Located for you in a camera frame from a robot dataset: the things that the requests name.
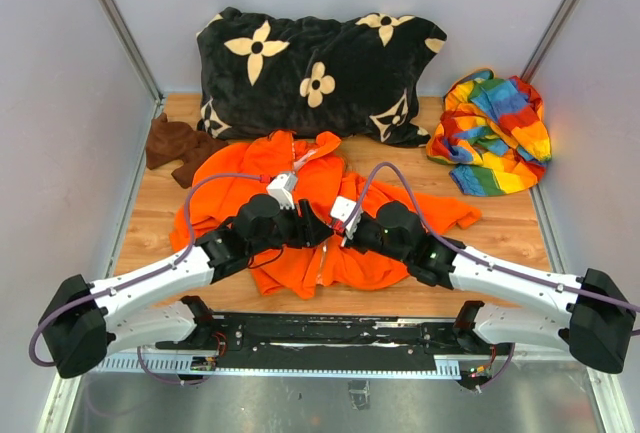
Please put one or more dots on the brown cloth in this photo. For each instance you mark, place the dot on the brown cloth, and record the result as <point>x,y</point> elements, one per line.
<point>169,141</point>

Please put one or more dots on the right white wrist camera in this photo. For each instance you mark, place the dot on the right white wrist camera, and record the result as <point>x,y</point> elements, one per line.
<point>345,214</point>

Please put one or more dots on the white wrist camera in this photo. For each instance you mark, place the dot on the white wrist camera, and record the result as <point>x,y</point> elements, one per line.
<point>345,214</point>
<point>281,189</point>

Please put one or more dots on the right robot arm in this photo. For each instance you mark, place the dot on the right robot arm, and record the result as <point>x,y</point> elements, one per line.
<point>587,315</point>

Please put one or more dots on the white slotted cable duct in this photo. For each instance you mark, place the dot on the white slotted cable duct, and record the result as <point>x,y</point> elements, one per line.
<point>289,363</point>

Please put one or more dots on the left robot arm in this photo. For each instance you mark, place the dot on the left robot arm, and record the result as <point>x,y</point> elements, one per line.
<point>86,322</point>

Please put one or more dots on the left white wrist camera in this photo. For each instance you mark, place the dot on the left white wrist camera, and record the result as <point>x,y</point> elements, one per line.
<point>281,189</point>

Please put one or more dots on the orange zip jacket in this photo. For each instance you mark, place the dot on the orange zip jacket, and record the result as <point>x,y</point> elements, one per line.
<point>228,178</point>

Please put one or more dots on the black floral pillow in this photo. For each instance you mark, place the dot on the black floral pillow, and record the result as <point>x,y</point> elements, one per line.
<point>260,74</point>

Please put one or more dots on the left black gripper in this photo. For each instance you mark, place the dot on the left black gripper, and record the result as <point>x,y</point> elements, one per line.
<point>305,224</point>

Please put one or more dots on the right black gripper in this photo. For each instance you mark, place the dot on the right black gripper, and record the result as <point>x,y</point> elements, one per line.
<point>352,243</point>

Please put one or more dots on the rainbow striped cloth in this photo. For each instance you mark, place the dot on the rainbow striped cloth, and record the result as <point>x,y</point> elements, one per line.
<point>492,134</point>

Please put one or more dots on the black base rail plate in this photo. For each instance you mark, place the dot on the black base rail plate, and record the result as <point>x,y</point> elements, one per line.
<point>323,336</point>

